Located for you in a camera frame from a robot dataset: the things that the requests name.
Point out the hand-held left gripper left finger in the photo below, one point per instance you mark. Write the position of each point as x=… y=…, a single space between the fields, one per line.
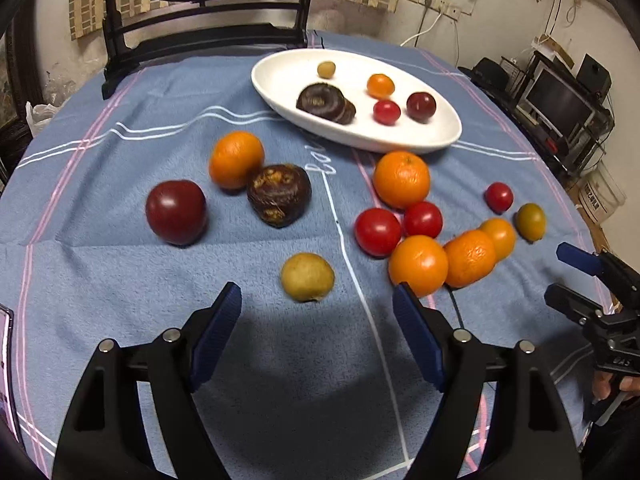
x=220 y=325

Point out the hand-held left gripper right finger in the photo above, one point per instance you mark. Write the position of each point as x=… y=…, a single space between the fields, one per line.
x=417 y=335

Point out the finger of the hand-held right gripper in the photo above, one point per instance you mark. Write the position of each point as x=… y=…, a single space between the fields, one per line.
x=577 y=258
x=570 y=300

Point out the olive green plum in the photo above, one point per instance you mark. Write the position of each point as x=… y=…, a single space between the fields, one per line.
x=530 y=221

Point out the yellow orange mandarin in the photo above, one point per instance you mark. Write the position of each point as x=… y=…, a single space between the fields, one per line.
x=502 y=237

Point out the large yellow green plum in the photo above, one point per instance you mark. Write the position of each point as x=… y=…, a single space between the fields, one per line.
x=307 y=277

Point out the red cherry tomato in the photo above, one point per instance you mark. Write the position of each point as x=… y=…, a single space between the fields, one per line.
x=378 y=231
x=387 y=112
x=499 y=197
x=423 y=219

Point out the large dark red plum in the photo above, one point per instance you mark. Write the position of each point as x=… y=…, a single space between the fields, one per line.
x=176 y=212

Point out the dark brown water chestnut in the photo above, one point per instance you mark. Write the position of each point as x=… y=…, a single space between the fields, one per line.
x=347 y=114
x=278 y=195
x=320 y=100

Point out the white oval plate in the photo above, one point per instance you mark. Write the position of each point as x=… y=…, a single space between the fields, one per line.
x=300 y=70

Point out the person's right hand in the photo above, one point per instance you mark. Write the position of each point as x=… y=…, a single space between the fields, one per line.
x=602 y=385

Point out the white plastic bucket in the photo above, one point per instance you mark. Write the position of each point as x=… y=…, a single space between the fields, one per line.
x=602 y=192

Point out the blue striped tablecloth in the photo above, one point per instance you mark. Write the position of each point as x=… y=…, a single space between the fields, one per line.
x=125 y=285

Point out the black tv stand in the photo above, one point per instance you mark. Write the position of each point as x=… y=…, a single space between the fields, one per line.
x=565 y=152

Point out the computer monitor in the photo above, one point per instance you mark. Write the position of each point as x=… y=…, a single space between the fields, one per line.
x=557 y=97

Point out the black speaker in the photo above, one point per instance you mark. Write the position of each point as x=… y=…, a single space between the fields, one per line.
x=594 y=74

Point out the black hat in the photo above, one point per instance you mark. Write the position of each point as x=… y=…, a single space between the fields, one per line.
x=490 y=72

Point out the cardboard box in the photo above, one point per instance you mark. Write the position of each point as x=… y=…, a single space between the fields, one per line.
x=557 y=50

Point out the small dark red plum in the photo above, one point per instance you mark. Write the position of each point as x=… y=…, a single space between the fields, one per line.
x=421 y=106

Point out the smartphone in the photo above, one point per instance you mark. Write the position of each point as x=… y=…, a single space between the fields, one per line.
x=6 y=370

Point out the small orange mandarin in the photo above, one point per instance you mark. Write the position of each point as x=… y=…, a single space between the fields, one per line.
x=381 y=85

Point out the white plastic bag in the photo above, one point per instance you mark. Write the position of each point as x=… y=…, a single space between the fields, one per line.
x=42 y=115

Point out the small green plum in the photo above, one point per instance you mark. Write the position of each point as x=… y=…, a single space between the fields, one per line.
x=326 y=69

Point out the black framed embroidery screen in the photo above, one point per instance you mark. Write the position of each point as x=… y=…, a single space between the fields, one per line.
x=120 y=35

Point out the dark framed picture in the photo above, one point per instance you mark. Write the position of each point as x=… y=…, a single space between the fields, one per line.
x=15 y=95

